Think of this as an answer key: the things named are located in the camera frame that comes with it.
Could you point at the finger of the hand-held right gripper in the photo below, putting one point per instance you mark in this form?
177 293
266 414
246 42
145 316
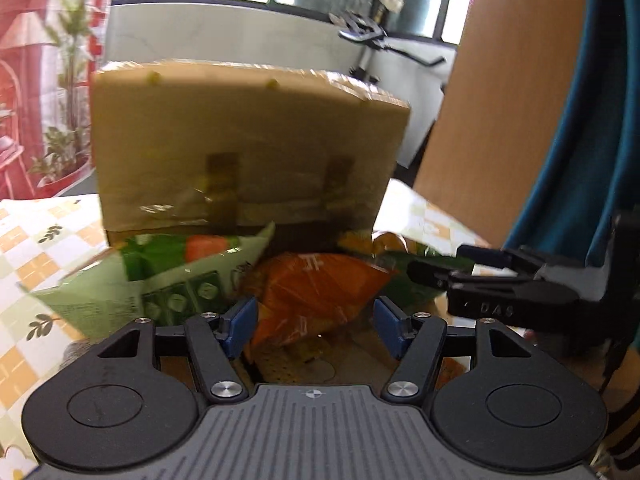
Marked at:
490 305
500 255

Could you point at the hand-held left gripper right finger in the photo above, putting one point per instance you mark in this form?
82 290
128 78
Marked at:
391 327

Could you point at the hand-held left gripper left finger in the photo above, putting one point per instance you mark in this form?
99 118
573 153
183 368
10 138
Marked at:
239 325

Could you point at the dark green snack packet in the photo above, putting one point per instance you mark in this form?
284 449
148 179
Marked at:
425 258

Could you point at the orange snack packet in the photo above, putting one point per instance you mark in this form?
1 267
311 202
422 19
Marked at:
310 290

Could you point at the light green snack packet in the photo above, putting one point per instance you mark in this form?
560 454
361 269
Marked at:
100 290

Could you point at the taped cardboard box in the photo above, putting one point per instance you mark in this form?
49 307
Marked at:
250 135

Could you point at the brown wooden board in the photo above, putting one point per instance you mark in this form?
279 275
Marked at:
500 110

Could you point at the teal cloth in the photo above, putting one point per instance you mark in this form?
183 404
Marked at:
590 135

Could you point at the checkered floral tablecloth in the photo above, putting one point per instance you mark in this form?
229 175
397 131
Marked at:
30 240

